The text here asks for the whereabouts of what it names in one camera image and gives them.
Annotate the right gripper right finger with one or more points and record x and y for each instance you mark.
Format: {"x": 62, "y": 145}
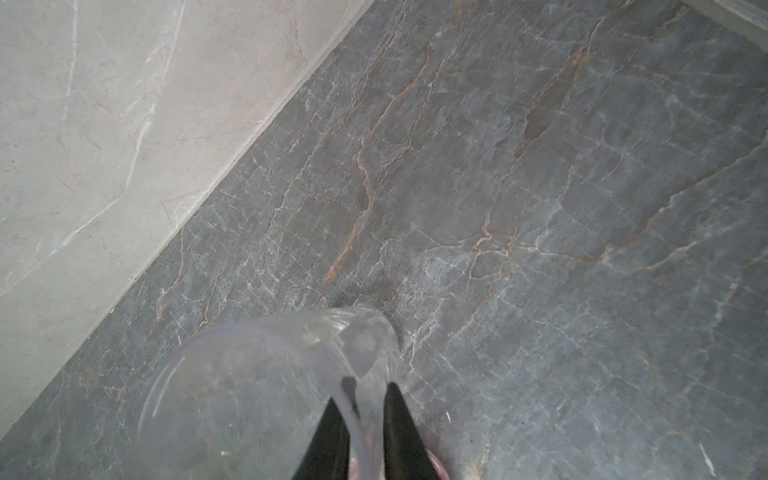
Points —
{"x": 405, "y": 456}

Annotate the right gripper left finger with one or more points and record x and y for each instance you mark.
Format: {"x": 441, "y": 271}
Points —
{"x": 327, "y": 456}

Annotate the clear glass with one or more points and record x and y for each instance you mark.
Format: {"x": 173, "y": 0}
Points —
{"x": 242, "y": 400}

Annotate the pink short glass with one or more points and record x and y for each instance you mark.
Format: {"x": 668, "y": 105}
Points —
{"x": 441, "y": 468}

